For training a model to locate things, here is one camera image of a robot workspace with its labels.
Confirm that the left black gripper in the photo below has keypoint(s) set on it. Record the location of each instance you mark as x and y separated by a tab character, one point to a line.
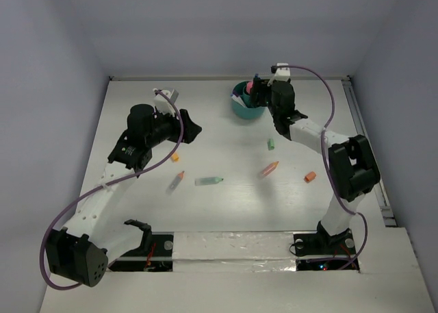
190	129

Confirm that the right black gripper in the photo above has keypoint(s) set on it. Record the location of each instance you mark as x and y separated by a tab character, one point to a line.
260	85

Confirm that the pink capped bottle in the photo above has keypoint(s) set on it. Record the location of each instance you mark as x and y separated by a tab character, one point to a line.
249	86

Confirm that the teal round pen holder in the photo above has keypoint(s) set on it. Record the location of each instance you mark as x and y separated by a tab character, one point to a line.
248	113

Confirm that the green pencil shaped case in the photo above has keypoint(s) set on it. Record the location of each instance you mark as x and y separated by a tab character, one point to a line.
204	181

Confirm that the green eraser cap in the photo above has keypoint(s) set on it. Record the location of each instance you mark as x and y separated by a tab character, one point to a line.
271	144

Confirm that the pink white marker pen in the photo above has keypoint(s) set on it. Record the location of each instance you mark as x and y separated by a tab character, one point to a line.
238	100

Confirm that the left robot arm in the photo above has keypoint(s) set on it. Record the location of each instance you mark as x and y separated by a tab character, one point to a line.
85	245

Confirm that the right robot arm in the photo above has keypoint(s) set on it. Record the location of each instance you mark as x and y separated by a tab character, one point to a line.
350	165

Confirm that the clear orange tip pencil case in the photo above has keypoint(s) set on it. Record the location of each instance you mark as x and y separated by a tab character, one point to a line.
175	182

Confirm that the orange pencil shaped case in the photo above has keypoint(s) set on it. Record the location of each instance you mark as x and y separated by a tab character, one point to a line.
268	170

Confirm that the orange eraser cap right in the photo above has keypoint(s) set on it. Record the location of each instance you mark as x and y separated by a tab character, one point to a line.
309	177

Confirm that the white foil front board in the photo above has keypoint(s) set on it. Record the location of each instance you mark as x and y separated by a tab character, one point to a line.
233	252

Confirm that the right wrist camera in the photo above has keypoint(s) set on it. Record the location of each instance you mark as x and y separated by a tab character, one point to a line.
280	73

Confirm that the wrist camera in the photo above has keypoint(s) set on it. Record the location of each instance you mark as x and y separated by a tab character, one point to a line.
280	73
164	100

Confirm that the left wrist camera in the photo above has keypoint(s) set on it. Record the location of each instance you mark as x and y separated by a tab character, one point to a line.
164	100

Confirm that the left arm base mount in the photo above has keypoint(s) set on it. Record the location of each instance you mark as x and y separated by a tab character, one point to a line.
154	254

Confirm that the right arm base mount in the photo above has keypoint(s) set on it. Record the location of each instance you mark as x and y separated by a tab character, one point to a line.
320	251

